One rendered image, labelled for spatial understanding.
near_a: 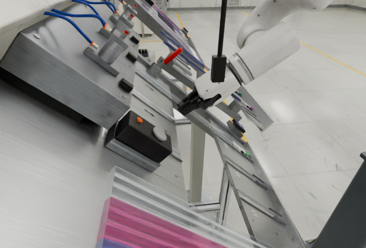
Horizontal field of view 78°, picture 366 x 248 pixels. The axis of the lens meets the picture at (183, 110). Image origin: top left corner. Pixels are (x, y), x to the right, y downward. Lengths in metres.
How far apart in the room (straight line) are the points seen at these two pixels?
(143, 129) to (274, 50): 0.38
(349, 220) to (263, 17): 0.90
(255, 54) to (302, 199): 1.32
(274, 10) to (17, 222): 0.62
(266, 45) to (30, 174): 0.51
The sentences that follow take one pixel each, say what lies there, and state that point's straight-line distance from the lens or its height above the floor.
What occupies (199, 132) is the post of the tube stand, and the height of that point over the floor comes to 0.62.
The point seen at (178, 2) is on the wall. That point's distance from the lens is 8.13.
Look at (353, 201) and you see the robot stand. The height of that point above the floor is 0.49.
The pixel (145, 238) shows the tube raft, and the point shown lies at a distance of 0.26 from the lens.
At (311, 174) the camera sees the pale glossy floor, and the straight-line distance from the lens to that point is 1.94.
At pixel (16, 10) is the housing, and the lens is 0.27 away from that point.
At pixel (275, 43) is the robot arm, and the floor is 1.13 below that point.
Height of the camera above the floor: 1.28
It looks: 33 degrees down
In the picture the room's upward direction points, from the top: straight up
